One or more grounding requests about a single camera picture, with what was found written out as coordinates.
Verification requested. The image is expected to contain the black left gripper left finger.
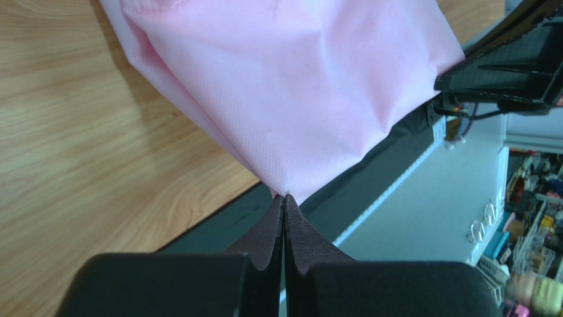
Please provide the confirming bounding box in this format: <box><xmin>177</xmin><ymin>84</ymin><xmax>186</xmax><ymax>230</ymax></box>
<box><xmin>56</xmin><ymin>196</ymin><xmax>284</xmax><ymax>316</ymax></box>

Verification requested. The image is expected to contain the aluminium front frame rail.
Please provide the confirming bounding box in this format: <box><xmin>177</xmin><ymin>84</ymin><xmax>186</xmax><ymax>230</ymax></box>
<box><xmin>332</xmin><ymin>115</ymin><xmax>448</xmax><ymax>247</ymax></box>

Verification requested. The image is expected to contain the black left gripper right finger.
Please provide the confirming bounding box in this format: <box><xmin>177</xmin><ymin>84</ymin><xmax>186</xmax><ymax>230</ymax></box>
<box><xmin>283</xmin><ymin>195</ymin><xmax>502</xmax><ymax>317</ymax></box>

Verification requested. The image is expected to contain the pink t-shirt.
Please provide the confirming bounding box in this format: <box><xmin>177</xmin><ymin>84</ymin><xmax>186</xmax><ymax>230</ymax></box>
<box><xmin>101</xmin><ymin>1</ymin><xmax>464</xmax><ymax>203</ymax></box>

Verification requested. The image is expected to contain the cluttered background shelf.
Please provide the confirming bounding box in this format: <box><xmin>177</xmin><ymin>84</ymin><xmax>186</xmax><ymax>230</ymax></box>
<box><xmin>467</xmin><ymin>148</ymin><xmax>562</xmax><ymax>316</ymax></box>

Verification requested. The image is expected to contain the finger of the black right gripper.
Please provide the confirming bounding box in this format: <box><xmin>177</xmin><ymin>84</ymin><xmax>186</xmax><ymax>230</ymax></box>
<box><xmin>433</xmin><ymin>0</ymin><xmax>562</xmax><ymax>116</ymax></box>

